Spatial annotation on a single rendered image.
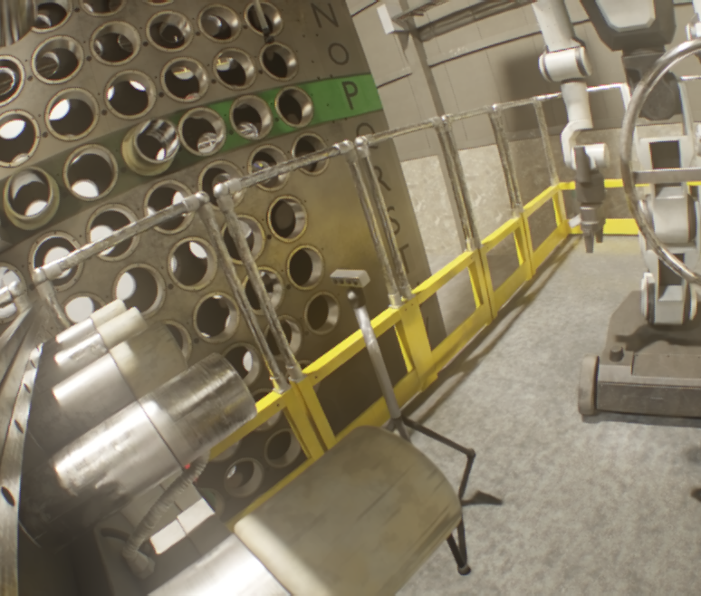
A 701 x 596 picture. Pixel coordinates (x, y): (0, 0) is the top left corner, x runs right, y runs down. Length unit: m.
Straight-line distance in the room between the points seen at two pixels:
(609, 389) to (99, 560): 1.28
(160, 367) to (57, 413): 0.12
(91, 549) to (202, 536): 0.09
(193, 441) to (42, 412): 0.21
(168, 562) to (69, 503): 0.11
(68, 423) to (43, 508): 0.17
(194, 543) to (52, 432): 0.19
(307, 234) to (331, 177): 0.37
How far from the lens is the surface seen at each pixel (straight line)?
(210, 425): 0.28
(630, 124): 0.65
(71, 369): 0.61
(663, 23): 1.07
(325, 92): 2.49
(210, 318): 2.61
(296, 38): 2.52
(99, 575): 0.31
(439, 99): 8.85
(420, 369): 1.64
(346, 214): 2.39
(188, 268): 2.54
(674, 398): 1.34
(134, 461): 0.28
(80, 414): 0.44
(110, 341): 0.60
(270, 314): 1.17
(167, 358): 0.44
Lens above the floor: 0.99
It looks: 20 degrees down
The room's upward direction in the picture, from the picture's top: 19 degrees counter-clockwise
